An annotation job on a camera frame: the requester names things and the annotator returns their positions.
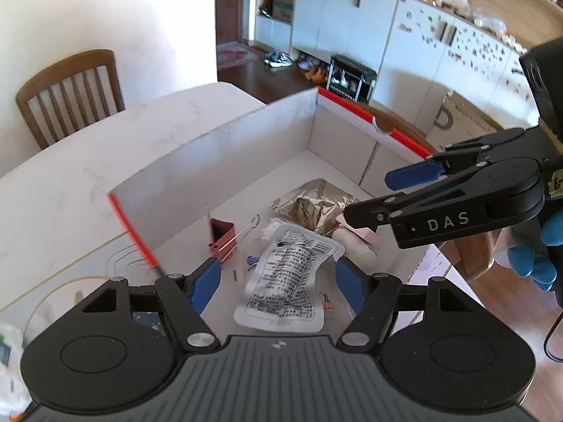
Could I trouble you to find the cartoon face plush pouch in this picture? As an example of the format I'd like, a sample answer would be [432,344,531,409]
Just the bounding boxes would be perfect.
[332,226,379,274]

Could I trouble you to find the pink binder clip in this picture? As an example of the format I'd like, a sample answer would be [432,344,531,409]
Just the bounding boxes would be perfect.
[208,215,260,263]

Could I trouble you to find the pink striped packet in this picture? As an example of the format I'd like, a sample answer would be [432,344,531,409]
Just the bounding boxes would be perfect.
[337,213,384,248]

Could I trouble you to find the clear printed sachet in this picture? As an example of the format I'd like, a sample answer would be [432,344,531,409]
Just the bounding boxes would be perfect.
[234,223,344,333]

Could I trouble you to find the silver foil snack wrapper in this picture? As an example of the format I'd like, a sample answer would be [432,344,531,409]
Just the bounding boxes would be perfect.
[271,178,356,235]

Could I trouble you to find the blueberry bread packet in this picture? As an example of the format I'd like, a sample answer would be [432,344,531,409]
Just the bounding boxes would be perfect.
[232,251,260,285]

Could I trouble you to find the white plastic bag with packet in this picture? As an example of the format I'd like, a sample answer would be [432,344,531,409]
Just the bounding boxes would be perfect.
[1,322,31,417]

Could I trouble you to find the blue gloved right hand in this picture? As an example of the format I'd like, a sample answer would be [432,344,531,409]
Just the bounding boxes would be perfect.
[507,211,562,292]

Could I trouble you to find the red white cardboard box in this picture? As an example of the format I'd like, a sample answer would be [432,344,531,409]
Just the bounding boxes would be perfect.
[107,85,472,318]

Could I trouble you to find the black shoe rack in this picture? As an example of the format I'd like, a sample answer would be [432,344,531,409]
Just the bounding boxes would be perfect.
[326,55,377,103]

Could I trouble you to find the grey sneakers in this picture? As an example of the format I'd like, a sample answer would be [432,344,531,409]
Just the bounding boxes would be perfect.
[263,50,293,69]

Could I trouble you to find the red patterned floor rug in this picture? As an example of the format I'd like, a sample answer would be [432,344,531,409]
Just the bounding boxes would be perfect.
[217,41,260,71]

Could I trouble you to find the wooden chair behind table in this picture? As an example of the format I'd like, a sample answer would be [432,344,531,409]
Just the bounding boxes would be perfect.
[15,49,125,149]

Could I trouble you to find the dark wooden door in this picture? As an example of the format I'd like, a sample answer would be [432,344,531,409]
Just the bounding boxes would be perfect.
[216,0,242,45]

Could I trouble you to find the white blue wall cabinets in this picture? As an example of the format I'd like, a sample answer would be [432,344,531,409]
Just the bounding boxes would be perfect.
[290,0,562,132]

